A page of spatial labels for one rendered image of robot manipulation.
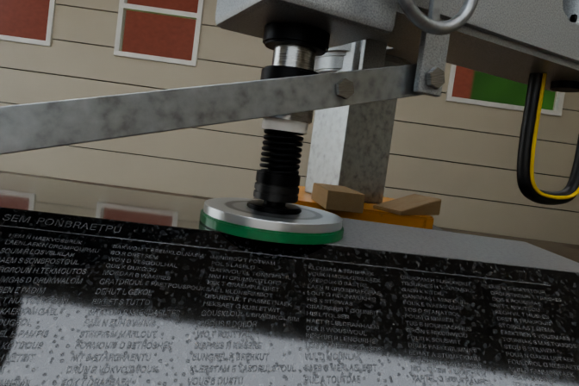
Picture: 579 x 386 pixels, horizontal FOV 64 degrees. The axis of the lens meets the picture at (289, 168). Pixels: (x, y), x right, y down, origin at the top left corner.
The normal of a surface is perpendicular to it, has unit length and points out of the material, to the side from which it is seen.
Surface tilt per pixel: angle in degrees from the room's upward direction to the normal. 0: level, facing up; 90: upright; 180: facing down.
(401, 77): 90
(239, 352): 45
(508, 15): 90
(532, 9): 90
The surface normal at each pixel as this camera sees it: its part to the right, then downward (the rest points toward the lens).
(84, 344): 0.15, -0.65
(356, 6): 0.45, 0.11
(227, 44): 0.02, 0.06
